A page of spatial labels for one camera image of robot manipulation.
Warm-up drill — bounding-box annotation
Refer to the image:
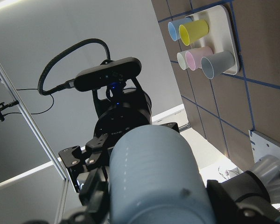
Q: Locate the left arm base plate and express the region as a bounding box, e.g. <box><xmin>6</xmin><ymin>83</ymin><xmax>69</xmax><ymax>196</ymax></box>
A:
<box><xmin>249</xmin><ymin>130</ymin><xmax>280</xmax><ymax>163</ymax></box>

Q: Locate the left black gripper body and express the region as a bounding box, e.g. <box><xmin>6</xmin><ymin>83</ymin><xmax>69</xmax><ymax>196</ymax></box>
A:
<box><xmin>58</xmin><ymin>78</ymin><xmax>180</xmax><ymax>224</ymax></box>

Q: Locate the sky blue plastic cup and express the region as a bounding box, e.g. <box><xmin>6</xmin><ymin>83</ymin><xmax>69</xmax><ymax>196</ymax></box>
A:
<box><xmin>168</xmin><ymin>17</ymin><xmax>193</xmax><ymax>41</ymax></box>

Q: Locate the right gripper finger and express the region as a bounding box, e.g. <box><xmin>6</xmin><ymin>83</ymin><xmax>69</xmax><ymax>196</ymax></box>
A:
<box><xmin>206</xmin><ymin>171</ymin><xmax>280</xmax><ymax>224</ymax></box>

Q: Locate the black braided camera cable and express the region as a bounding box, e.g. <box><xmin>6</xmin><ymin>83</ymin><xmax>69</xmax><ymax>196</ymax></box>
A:
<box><xmin>38</xmin><ymin>38</ymin><xmax>112</xmax><ymax>96</ymax></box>

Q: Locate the pink plastic cup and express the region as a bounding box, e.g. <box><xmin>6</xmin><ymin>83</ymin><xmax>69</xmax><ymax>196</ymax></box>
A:
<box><xmin>185</xmin><ymin>46</ymin><xmax>213</xmax><ymax>70</ymax></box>

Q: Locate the white serving tray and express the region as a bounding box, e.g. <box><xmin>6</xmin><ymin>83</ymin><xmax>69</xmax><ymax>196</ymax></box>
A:
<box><xmin>188</xmin><ymin>5</ymin><xmax>239</xmax><ymax>75</ymax></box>

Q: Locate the grey plastic cup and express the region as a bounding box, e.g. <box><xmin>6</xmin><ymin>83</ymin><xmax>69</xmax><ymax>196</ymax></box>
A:
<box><xmin>201</xmin><ymin>51</ymin><xmax>235</xmax><ymax>79</ymax></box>

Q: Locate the black wrist webcam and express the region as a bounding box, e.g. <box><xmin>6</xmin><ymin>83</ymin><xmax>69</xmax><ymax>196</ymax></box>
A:
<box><xmin>74</xmin><ymin>57</ymin><xmax>142</xmax><ymax>92</ymax></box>

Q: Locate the cream white plastic cup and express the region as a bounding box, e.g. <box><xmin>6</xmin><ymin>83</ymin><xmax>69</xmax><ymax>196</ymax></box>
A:
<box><xmin>176</xmin><ymin>50</ymin><xmax>189</xmax><ymax>70</ymax></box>

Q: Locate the light blue plastic cup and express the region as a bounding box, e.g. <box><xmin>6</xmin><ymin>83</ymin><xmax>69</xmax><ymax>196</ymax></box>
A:
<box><xmin>110</xmin><ymin>125</ymin><xmax>216</xmax><ymax>224</ymax></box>

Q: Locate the small camera on clamp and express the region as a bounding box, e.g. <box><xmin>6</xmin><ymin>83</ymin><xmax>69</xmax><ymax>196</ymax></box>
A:
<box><xmin>0</xmin><ymin>100</ymin><xmax>19</xmax><ymax>122</ymax></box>

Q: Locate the yellow plastic cup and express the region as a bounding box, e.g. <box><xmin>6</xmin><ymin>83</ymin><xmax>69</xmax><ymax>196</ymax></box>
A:
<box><xmin>179</xmin><ymin>19</ymin><xmax>209</xmax><ymax>46</ymax></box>

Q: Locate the aluminium frame post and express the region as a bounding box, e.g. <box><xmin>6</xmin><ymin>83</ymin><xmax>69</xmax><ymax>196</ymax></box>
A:
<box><xmin>0</xmin><ymin>64</ymin><xmax>69</xmax><ymax>224</ymax></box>

